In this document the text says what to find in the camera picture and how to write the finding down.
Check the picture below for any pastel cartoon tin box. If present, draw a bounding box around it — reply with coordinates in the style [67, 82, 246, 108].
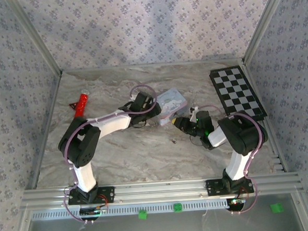
[156, 87, 190, 127]

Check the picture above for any black and white checkerboard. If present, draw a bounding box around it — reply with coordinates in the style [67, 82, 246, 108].
[209, 63, 269, 125]

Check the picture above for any red glitter tube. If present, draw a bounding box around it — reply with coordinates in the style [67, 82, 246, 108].
[72, 89, 90, 119]

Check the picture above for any grey metal sheet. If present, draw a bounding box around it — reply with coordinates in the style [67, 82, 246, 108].
[20, 192, 308, 231]

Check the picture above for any thin black cable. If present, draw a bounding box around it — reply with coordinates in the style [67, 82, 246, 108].
[129, 119, 151, 130]
[187, 133, 203, 148]

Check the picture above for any purple cable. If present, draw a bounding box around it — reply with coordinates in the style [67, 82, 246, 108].
[57, 83, 164, 227]
[198, 101, 271, 217]

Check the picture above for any aluminium back rail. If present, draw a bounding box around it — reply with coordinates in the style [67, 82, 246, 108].
[61, 56, 245, 74]

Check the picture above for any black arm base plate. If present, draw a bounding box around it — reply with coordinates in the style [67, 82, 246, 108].
[205, 177, 255, 197]
[66, 185, 116, 206]

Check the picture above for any wide aluminium mounting rail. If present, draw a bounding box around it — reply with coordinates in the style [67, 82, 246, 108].
[19, 171, 305, 211]

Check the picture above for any aluminium side rail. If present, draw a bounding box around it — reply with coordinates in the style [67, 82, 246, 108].
[241, 60, 288, 175]
[20, 73, 69, 190]

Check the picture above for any circuit board with wires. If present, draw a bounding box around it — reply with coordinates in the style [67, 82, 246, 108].
[78, 193, 110, 218]
[226, 186, 251, 209]

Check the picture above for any grey slotted cable duct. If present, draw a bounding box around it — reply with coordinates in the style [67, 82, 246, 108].
[31, 198, 230, 222]

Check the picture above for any aluminium frame post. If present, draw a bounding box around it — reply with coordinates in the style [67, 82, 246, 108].
[238, 0, 295, 64]
[4, 0, 64, 78]

